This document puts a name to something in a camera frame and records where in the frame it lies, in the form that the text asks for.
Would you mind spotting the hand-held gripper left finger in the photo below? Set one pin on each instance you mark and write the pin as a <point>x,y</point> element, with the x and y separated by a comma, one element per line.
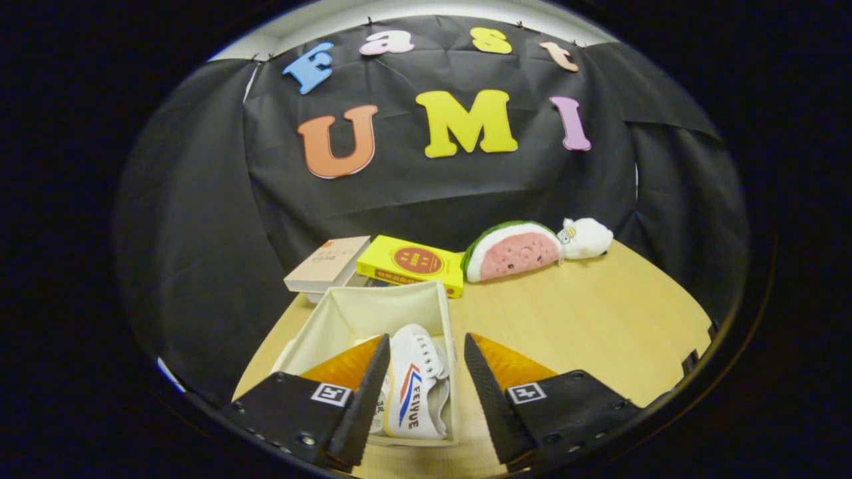
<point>363,412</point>

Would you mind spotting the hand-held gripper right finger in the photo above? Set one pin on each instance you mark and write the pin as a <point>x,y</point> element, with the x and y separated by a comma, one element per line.
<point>492,406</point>

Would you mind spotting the white canvas shoe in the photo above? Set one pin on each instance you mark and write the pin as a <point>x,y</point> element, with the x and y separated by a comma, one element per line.
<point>381,412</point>
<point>413,359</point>

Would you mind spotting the cream fabric storage box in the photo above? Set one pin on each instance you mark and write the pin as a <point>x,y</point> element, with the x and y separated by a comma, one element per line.
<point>373,313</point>

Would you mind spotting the dark book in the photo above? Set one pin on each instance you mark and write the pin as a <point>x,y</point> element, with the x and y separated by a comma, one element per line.
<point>376,282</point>

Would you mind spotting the yellow book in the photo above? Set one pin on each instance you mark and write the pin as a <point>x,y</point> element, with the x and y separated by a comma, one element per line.
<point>383,263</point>

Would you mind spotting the watermelon slice plush toy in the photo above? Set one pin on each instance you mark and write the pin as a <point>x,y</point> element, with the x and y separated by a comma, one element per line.
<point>512,256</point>

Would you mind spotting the beige book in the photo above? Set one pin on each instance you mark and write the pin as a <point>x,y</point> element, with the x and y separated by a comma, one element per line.
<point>326,263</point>

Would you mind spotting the white plush toy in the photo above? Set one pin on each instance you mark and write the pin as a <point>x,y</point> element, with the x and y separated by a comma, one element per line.
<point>589,238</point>

